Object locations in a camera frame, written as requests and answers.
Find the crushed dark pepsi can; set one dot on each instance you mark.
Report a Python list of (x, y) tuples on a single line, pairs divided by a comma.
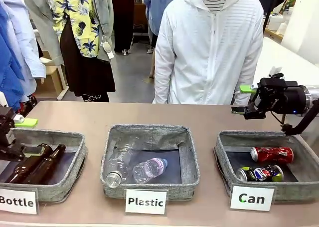
[(260, 174)]

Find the wooden side cabinet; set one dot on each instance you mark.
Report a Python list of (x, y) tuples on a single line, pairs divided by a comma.
[(53, 79)]

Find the yellow pineapple print shirt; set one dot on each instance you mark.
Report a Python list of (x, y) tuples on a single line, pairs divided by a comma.
[(72, 17)]

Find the person right forearm white sleeve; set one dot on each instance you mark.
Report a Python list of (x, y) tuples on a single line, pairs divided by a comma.
[(163, 82)]

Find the person left forearm white sleeve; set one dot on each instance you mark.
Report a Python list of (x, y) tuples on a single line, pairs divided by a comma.
[(249, 72)]

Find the red floral dark fabric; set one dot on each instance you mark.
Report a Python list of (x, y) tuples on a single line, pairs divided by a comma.
[(28, 103)]

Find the plastic bottle pink label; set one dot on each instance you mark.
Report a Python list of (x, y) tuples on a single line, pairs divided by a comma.
[(149, 169)]

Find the grey hanging coat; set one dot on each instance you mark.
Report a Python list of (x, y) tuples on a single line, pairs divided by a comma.
[(41, 25)]

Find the white sign reading Plastic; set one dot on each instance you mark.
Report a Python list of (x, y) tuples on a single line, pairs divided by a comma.
[(145, 202)]

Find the brown glass bottle slim neck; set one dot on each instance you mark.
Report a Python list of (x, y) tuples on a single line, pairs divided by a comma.
[(47, 165)]

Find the grey fabric basket bottle label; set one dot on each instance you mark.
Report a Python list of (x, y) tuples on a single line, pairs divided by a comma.
[(57, 189)]

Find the crushed red soda can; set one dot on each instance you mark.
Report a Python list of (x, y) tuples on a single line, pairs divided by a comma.
[(272, 154)]

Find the white sign reading Can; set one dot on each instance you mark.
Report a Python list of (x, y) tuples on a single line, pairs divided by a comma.
[(251, 199)]

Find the pale blue hanging shirt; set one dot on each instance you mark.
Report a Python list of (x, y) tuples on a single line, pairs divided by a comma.
[(27, 50)]

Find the left gripper finger with green tip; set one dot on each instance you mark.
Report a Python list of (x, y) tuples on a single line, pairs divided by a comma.
[(15, 152), (27, 122)]

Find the right gripper finger with green tip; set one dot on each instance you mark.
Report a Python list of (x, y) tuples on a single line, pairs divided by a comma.
[(246, 88), (251, 111)]

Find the brown glass beer bottle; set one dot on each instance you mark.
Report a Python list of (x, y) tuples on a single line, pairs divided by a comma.
[(23, 165)]

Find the striped undershirt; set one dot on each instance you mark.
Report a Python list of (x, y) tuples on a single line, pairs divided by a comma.
[(214, 3)]

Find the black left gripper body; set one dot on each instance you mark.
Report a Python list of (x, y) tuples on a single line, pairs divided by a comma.
[(6, 122)]

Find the white sign reading Bottle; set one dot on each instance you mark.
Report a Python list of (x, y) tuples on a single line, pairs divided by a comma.
[(17, 201)]

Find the clear crushed plastic bottle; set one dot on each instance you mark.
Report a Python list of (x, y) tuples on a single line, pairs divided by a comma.
[(119, 167)]

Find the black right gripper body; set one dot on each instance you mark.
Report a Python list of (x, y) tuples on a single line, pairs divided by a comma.
[(286, 97)]

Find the white plastic containers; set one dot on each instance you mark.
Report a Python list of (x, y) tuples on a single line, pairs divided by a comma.
[(279, 20)]

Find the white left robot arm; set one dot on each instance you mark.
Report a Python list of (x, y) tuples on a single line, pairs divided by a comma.
[(2, 98)]

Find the grey fabric basket can label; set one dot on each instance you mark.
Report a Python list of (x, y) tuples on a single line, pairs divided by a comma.
[(301, 167)]

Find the white background table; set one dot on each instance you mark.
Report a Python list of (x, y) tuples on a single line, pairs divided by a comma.
[(281, 55)]

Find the white face mask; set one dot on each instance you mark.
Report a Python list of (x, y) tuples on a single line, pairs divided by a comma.
[(107, 47)]

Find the dark brown skirt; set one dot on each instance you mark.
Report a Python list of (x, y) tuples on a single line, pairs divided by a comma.
[(87, 74)]

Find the person torso white hoodie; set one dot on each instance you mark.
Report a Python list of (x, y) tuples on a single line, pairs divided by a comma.
[(207, 50)]

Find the grey fabric basket plastic label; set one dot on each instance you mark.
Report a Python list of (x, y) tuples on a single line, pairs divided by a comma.
[(149, 137)]

